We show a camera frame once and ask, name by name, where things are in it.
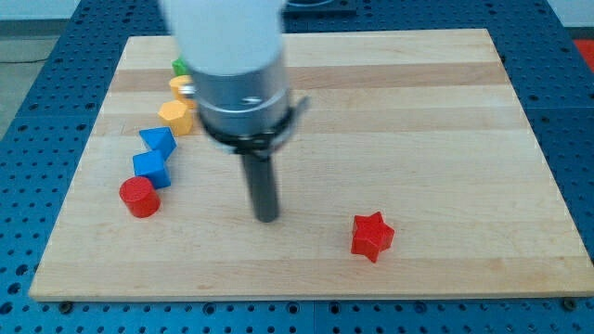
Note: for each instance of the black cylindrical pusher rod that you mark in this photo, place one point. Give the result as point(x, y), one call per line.
point(261, 181)

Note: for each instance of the wooden board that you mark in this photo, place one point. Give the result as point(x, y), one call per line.
point(422, 126)

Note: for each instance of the blue cube block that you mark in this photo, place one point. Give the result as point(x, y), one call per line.
point(152, 165)

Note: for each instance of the red star block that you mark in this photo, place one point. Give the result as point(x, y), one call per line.
point(371, 236)

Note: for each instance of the yellow hexagon block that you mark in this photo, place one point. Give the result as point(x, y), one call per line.
point(177, 116)

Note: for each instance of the green block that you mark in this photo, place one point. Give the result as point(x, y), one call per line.
point(179, 67)

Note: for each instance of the red cylinder block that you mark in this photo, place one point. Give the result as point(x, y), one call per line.
point(139, 196)

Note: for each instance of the yellow cylinder block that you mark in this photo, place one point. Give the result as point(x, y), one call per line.
point(182, 89)

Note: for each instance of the blue triangular block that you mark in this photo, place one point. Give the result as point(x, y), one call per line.
point(159, 138)

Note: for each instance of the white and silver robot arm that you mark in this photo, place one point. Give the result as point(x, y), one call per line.
point(234, 51)

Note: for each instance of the black clamp with cable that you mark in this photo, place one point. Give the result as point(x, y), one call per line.
point(263, 144)

